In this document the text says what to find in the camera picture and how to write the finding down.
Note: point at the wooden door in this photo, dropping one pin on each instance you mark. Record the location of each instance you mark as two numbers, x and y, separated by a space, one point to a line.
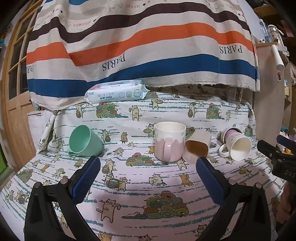
15 99

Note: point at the white paper roll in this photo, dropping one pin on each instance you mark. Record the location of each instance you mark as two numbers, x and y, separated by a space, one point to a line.
277 58

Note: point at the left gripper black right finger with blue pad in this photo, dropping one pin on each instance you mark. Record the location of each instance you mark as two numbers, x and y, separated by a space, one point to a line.
243 213

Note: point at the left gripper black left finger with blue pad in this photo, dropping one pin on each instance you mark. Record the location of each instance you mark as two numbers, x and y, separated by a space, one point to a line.
41 221

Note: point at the clear water bottle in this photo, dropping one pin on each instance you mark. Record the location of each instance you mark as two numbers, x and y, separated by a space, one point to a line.
263 28

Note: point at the green plastic cup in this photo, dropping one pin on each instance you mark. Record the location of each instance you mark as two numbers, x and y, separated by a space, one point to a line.
84 142

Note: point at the cat pattern bed sheet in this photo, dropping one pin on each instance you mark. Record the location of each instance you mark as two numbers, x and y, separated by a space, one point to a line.
135 196

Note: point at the pink white ceramic mug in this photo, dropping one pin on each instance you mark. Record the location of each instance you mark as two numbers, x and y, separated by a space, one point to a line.
169 139

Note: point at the white purple mug lying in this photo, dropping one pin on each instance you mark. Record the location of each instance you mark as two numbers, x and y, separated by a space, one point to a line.
234 144

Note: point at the baby wipes pack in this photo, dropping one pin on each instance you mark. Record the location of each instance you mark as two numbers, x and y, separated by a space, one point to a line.
124 90

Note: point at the striped Paris cloth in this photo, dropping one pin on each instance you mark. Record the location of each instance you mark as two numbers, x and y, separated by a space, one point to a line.
75 45

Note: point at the beige square cup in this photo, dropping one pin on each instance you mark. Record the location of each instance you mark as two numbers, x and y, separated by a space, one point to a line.
196 146

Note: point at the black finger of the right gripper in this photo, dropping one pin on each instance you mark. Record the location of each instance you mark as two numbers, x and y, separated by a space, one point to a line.
269 150

